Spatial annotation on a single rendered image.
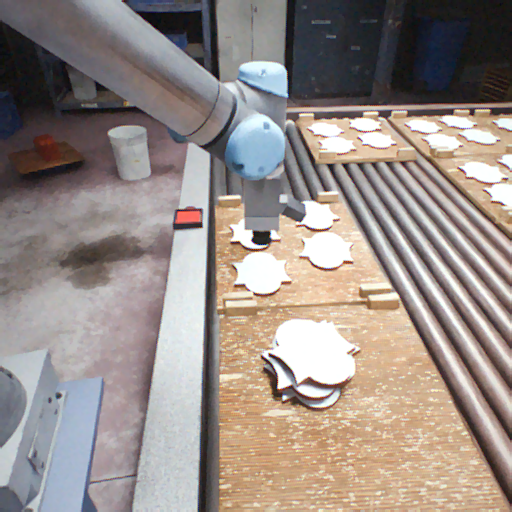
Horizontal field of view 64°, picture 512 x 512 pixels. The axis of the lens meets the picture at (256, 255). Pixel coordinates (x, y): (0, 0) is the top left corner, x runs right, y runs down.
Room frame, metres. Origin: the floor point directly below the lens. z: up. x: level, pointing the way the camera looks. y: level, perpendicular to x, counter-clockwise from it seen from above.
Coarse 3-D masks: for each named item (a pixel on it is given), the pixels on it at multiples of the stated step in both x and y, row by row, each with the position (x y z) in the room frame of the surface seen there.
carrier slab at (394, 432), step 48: (240, 336) 0.50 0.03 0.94; (384, 336) 0.50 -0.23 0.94; (240, 384) 0.40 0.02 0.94; (384, 384) 0.40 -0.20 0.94; (432, 384) 0.40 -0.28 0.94; (240, 432) 0.32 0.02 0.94; (288, 432) 0.32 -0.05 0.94; (336, 432) 0.32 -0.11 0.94; (384, 432) 0.32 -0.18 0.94; (432, 432) 0.32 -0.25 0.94; (240, 480) 0.25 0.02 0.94; (288, 480) 0.25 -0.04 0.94; (336, 480) 0.25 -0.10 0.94; (384, 480) 0.25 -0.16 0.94; (432, 480) 0.25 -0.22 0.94; (480, 480) 0.25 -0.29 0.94
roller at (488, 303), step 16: (384, 176) 1.21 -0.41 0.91; (400, 192) 1.08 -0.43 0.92; (416, 208) 0.98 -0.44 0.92; (416, 224) 0.93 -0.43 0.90; (432, 224) 0.90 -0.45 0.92; (432, 240) 0.84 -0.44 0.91; (448, 240) 0.82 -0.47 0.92; (448, 256) 0.77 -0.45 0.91; (464, 272) 0.70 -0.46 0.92; (480, 288) 0.64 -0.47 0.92; (480, 304) 0.61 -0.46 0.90; (496, 304) 0.59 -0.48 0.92; (496, 320) 0.56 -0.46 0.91
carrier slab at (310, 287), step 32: (224, 224) 0.87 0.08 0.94; (288, 224) 0.87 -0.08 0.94; (352, 224) 0.87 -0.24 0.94; (224, 256) 0.73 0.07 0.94; (288, 256) 0.73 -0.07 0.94; (352, 256) 0.73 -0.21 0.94; (224, 288) 0.62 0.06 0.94; (288, 288) 0.62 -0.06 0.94; (320, 288) 0.62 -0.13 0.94; (352, 288) 0.62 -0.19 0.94
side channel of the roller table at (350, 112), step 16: (288, 112) 1.75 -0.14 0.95; (304, 112) 1.76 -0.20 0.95; (320, 112) 1.76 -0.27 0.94; (336, 112) 1.77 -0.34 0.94; (352, 112) 1.77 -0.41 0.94; (368, 112) 1.78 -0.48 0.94; (384, 112) 1.79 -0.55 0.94; (416, 112) 1.80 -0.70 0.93; (432, 112) 1.80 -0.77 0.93; (448, 112) 1.81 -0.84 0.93; (496, 112) 1.83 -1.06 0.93
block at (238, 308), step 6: (228, 306) 0.54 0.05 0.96; (234, 306) 0.54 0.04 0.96; (240, 306) 0.54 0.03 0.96; (246, 306) 0.54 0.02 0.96; (252, 306) 0.55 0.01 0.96; (228, 312) 0.54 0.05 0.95; (234, 312) 0.54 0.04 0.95; (240, 312) 0.54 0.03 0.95; (246, 312) 0.54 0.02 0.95; (252, 312) 0.54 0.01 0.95
